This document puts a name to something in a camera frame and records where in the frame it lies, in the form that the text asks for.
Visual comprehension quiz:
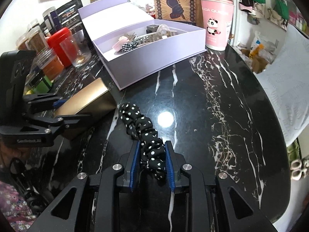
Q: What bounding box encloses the red canister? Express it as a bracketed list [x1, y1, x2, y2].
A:
[47, 27, 72, 68]

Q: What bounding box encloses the lower pink panda cup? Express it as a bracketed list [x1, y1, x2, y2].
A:
[200, 0, 235, 51]

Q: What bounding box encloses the orange spice jar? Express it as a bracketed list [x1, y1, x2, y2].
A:
[34, 48, 65, 81]

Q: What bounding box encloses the clear drinking glass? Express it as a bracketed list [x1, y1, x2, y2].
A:
[60, 30, 92, 68]

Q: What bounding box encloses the brown printed paper bag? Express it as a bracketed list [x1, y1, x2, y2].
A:
[154, 0, 203, 27]

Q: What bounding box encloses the dark blue bottle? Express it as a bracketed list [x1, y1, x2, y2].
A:
[42, 7, 62, 35]

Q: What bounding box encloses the pink round compact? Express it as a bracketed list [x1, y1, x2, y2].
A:
[112, 36, 130, 52]

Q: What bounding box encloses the grey leaf pattern chair cover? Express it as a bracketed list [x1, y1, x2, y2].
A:
[256, 25, 308, 146]

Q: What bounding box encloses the black printed brochure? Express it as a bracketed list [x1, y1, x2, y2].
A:
[56, 0, 83, 29]

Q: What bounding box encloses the brown spice jar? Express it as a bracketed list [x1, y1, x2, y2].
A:
[26, 26, 49, 54]

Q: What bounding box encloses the small dark square case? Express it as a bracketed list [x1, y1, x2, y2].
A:
[146, 24, 159, 34]

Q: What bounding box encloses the lilac open gift box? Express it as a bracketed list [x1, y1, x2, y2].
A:
[79, 0, 206, 90]

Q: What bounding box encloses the gold rectangular box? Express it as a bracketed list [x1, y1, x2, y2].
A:
[54, 78, 116, 117]

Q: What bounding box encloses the black white gingham scrunchie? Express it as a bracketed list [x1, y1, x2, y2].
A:
[121, 40, 139, 52]

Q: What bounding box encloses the white pearl hair claw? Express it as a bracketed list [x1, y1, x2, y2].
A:
[135, 24, 180, 46]

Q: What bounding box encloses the black polka dot scrunchie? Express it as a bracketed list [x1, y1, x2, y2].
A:
[119, 103, 166, 186]

